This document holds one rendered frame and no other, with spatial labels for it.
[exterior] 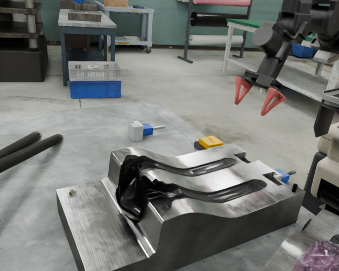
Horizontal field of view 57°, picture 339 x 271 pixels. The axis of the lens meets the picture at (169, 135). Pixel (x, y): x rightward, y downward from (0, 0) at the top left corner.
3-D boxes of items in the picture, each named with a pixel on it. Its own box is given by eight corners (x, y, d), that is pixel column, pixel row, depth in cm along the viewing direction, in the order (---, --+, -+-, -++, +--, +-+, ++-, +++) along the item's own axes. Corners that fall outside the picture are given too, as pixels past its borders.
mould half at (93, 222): (228, 169, 96) (235, 128, 90) (296, 222, 75) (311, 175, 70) (57, 211, 72) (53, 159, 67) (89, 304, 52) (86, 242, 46)
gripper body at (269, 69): (271, 84, 82) (284, 58, 82) (242, 75, 90) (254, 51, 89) (282, 93, 87) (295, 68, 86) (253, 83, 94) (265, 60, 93)
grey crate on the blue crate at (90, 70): (117, 72, 414) (117, 61, 408) (121, 81, 379) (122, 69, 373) (68, 72, 397) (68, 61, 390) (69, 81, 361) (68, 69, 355)
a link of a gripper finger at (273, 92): (262, 114, 82) (280, 81, 81) (241, 106, 87) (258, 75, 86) (274, 121, 87) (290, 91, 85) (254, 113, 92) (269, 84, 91)
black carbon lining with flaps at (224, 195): (228, 162, 85) (234, 130, 81) (272, 195, 73) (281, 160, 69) (104, 191, 69) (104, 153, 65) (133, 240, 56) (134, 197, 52)
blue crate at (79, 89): (117, 88, 424) (117, 72, 414) (121, 98, 388) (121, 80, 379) (69, 88, 406) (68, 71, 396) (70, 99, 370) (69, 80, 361)
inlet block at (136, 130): (160, 130, 117) (161, 117, 115) (167, 136, 113) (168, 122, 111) (127, 135, 111) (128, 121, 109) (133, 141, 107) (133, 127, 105)
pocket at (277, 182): (272, 183, 81) (275, 171, 79) (287, 194, 76) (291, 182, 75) (258, 187, 78) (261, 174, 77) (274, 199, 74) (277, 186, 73)
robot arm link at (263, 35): (312, 26, 84) (285, 21, 90) (295, 2, 76) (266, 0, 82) (291, 66, 85) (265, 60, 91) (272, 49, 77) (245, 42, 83)
